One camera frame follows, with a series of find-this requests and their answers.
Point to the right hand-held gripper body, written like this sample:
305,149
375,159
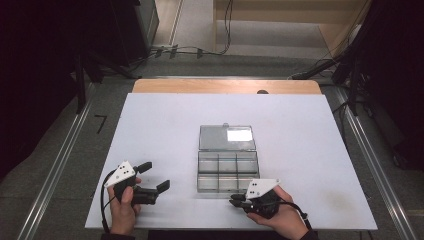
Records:
261,187

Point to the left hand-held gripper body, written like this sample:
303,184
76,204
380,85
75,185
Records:
121,173

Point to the clear plastic compartment box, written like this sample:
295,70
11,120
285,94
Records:
228,166

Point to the person's right hand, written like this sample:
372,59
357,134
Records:
286,220

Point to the person's left hand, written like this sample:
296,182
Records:
123,216

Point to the white board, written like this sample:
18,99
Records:
300,140

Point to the dark round table grommet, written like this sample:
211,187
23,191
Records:
262,92

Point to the wooden table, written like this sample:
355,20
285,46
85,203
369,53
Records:
200,86

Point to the black metal stand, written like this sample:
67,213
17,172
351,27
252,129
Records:
353,83
80,83

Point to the power strip with plugs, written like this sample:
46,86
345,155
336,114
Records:
173,50

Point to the dark cabinet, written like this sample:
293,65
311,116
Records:
133,30

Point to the light wooden shelf unit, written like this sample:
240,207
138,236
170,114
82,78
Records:
283,13

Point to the aluminium floor rail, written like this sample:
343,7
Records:
373,160
56,166

